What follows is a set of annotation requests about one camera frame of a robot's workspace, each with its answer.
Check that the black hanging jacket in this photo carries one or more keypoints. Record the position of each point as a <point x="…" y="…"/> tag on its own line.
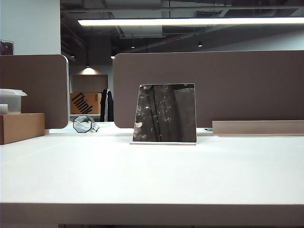
<point x="107" y="107"/>

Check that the clear plastic lidded container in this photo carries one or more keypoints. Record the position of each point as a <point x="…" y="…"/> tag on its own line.
<point x="12" y="101"/>

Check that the wide brown desk partition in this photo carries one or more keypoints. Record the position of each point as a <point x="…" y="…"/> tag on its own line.
<point x="237" y="78"/>

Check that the octagonal glass container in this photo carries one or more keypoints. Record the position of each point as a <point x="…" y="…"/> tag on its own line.
<point x="82" y="123"/>

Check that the small white box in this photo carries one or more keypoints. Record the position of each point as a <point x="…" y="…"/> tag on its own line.
<point x="3" y="108"/>

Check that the round pendant lamp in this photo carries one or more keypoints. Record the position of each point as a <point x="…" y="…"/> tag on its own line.
<point x="89" y="70"/>

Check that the narrow brown desk partition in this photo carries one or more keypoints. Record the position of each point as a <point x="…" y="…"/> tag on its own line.
<point x="35" y="90"/>

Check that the square mirror with white base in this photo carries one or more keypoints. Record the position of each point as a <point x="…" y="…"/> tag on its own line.
<point x="166" y="111"/>

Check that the plain brown cardboard box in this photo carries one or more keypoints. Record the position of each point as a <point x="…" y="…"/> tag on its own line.
<point x="21" y="127"/>

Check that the tan desk ledge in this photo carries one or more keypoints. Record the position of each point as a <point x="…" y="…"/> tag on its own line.
<point x="259" y="128"/>

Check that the printed Think cardboard box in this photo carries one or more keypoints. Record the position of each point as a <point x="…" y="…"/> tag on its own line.
<point x="83" y="103"/>

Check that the long ceiling light strip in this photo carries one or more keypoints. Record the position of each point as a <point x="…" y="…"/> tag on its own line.
<point x="190" y="21"/>

